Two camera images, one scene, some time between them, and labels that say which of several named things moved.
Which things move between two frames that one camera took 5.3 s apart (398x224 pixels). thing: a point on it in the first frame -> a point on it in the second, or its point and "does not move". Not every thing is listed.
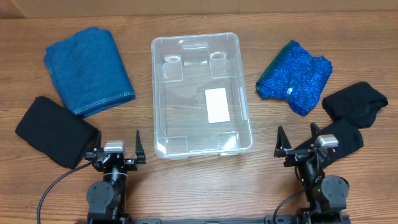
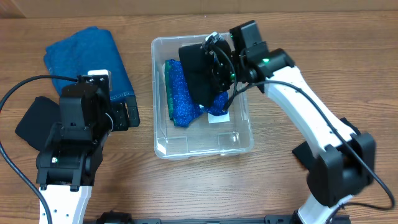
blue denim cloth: (89, 71) does not move
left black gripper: (132, 165) -> (119, 109)
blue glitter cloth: (293, 74) -> (183, 108)
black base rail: (214, 221) does not move
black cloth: (359, 103) -> (198, 66)
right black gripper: (302, 154) -> (214, 73)
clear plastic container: (200, 101) does not move
